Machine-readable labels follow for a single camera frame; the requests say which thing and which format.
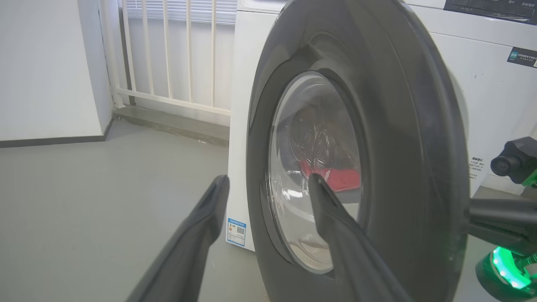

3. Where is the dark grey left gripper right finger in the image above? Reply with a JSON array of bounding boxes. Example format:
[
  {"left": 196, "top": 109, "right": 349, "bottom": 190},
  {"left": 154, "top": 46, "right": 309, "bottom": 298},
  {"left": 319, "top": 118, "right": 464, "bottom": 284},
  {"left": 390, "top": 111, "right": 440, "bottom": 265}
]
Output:
[{"left": 308, "top": 173, "right": 412, "bottom": 302}]

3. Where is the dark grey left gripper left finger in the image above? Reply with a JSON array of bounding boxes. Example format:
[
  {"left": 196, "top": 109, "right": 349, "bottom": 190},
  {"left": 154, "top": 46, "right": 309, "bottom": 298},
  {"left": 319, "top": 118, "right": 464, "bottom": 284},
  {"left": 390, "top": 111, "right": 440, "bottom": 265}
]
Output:
[{"left": 126, "top": 175, "right": 230, "bottom": 302}]

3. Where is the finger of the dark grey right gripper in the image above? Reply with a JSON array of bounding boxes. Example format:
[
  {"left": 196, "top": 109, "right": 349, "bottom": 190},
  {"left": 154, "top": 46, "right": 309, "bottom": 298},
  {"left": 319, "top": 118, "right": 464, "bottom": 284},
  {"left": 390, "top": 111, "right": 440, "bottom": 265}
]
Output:
[
  {"left": 468, "top": 198, "right": 537, "bottom": 226},
  {"left": 461, "top": 220, "right": 537, "bottom": 255}
]

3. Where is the plain red garment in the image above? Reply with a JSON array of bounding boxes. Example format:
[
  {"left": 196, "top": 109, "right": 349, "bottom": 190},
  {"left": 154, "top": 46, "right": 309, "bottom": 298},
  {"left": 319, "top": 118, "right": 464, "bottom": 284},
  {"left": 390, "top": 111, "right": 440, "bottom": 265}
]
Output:
[{"left": 299, "top": 161, "right": 361, "bottom": 192}]

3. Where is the dark grey round washer door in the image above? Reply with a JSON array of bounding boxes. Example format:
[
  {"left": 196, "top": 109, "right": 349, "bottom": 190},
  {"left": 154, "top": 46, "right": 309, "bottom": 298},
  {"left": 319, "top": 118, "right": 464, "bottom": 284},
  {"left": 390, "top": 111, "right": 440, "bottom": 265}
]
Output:
[{"left": 246, "top": 0, "right": 470, "bottom": 302}]

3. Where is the white front-loading washing machine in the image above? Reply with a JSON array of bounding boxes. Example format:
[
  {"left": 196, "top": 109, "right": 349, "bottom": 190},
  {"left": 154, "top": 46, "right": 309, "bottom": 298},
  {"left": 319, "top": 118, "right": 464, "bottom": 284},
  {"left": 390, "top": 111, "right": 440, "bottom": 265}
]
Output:
[{"left": 226, "top": 0, "right": 537, "bottom": 252}]

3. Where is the blue white energy label sticker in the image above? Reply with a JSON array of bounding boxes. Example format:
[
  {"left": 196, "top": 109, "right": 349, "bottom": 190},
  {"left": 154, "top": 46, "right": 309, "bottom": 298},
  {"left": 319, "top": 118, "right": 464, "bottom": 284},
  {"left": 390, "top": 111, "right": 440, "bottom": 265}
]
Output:
[{"left": 227, "top": 217, "right": 247, "bottom": 247}]

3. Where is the steel perforated washer drum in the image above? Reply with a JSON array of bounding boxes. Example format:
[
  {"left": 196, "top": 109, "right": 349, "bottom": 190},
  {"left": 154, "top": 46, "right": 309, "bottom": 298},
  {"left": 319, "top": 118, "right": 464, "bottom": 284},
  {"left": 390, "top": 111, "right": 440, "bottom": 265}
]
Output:
[{"left": 289, "top": 104, "right": 361, "bottom": 173}]

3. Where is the dark blue washer sticker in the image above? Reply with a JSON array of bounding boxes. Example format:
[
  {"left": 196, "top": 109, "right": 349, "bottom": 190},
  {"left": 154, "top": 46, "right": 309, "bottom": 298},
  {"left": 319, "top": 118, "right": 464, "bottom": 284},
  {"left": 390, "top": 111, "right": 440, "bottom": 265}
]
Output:
[{"left": 507, "top": 47, "right": 537, "bottom": 68}]

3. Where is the grey concrete sill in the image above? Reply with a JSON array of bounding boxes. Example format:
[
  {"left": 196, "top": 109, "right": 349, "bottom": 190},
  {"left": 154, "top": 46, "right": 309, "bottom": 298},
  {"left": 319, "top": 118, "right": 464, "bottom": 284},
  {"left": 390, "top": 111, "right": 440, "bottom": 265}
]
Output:
[{"left": 113, "top": 106, "right": 230, "bottom": 147}]

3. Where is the white metal railing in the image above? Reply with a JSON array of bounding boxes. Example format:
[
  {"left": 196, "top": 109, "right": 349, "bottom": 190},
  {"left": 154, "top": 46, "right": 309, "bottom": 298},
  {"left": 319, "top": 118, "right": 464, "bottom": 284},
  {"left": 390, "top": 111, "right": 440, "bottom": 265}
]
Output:
[{"left": 99, "top": 0, "right": 237, "bottom": 117}]

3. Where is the black washer control panel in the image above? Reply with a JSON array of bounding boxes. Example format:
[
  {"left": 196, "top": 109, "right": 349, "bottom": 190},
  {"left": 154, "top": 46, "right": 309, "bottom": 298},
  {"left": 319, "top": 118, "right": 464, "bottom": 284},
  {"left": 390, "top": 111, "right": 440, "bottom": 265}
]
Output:
[{"left": 444, "top": 0, "right": 537, "bottom": 25}]

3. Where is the white window blind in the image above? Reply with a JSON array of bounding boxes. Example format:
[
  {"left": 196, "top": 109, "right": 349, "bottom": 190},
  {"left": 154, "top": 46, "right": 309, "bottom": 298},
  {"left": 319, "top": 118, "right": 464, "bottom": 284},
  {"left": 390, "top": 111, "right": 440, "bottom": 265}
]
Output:
[{"left": 125, "top": 0, "right": 238, "bottom": 25}]

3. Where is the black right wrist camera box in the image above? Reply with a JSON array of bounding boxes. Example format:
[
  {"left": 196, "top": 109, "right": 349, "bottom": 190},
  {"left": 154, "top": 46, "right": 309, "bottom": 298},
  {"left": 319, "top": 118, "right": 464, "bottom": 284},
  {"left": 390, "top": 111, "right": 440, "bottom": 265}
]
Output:
[{"left": 490, "top": 136, "right": 537, "bottom": 185}]

